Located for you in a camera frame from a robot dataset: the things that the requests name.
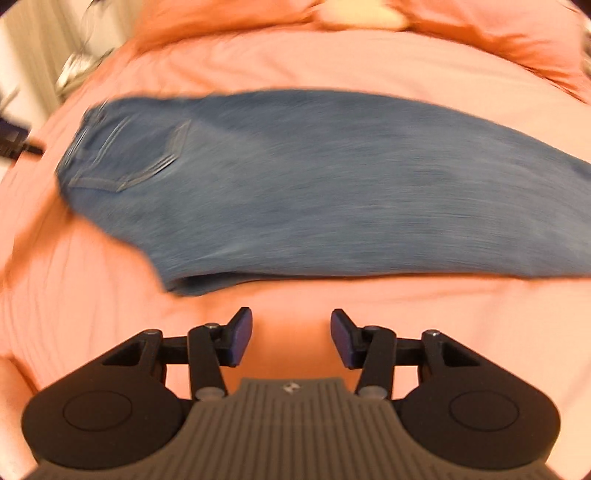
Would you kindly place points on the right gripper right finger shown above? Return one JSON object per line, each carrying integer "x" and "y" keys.
{"x": 371, "y": 349}

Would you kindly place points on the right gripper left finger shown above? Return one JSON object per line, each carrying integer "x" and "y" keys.
{"x": 213, "y": 346}

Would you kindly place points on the blue denim jeans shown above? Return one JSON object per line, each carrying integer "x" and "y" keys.
{"x": 223, "y": 190}

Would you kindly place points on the orange bed sheet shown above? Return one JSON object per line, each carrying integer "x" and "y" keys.
{"x": 69, "y": 293}

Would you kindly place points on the white crumpled cloth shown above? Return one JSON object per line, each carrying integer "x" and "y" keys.
{"x": 75, "y": 70}

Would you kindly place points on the left orange pillow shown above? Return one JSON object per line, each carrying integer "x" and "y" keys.
{"x": 162, "y": 22}

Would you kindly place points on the orange pillow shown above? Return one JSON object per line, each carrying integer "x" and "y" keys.
{"x": 162, "y": 22}
{"x": 544, "y": 37}

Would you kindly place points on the small yellow cushion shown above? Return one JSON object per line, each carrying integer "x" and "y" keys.
{"x": 361, "y": 15}

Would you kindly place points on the right orange pillow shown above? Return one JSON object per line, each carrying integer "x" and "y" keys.
{"x": 544, "y": 37}

